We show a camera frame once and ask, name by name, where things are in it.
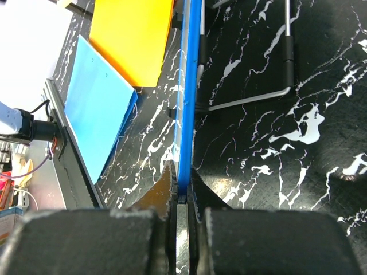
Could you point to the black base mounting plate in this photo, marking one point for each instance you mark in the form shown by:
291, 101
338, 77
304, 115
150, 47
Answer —
73, 177

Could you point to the aluminium rail frame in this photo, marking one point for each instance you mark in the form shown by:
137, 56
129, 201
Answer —
51, 93

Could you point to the whiteboard metal stand handle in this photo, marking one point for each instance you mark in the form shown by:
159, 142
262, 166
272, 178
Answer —
288, 66

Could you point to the orange folder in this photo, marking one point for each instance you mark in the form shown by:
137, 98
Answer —
132, 37

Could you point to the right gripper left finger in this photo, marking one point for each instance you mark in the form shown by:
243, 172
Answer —
162, 200

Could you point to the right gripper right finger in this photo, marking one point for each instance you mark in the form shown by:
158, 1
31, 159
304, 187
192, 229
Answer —
199, 197

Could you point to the blue folder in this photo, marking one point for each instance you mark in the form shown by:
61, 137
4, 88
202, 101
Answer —
99, 102

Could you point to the blue framed whiteboard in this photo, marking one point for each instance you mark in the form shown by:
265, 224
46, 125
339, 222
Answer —
186, 95

